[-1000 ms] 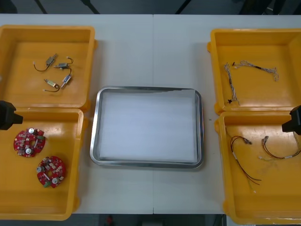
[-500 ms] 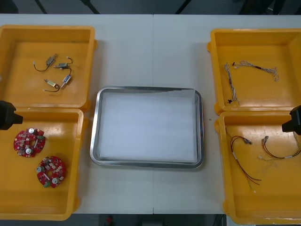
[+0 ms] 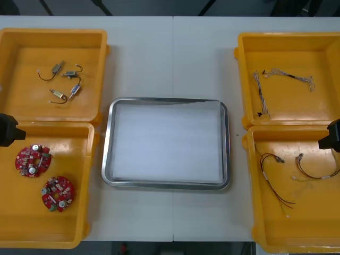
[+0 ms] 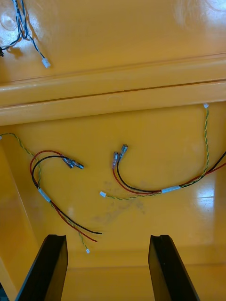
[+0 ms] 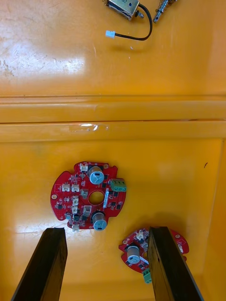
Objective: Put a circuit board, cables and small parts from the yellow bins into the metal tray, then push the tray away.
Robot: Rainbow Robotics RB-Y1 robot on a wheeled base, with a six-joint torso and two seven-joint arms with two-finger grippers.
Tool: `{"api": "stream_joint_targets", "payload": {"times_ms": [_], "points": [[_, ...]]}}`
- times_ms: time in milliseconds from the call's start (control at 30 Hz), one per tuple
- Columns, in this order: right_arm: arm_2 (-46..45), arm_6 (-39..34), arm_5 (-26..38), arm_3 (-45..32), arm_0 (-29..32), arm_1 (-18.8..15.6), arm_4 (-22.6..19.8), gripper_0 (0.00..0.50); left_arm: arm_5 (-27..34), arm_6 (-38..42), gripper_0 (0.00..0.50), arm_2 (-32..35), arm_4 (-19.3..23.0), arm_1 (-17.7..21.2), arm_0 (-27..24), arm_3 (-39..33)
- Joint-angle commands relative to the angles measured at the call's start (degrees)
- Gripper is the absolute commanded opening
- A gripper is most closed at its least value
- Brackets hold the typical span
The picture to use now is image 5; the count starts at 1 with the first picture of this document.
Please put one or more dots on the round red circuit board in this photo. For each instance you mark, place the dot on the round red circuit board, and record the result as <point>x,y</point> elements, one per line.
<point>63,200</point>
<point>133,255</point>

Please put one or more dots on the yellow-orange plastic bin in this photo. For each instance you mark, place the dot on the yellow-orange plastic bin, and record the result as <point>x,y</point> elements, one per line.
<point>164,188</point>
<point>47,82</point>

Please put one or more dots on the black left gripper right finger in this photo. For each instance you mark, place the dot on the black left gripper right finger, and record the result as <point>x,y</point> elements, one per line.
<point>169,270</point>

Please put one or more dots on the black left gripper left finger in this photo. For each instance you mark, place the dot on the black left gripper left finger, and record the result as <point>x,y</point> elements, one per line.
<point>44,265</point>

